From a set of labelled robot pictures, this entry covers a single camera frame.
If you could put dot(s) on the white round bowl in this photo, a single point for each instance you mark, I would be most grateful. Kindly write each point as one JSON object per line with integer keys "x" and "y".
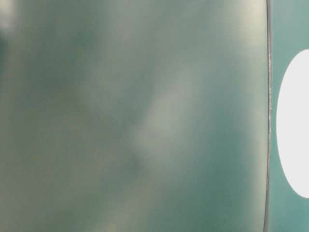
{"x": 292, "y": 123}

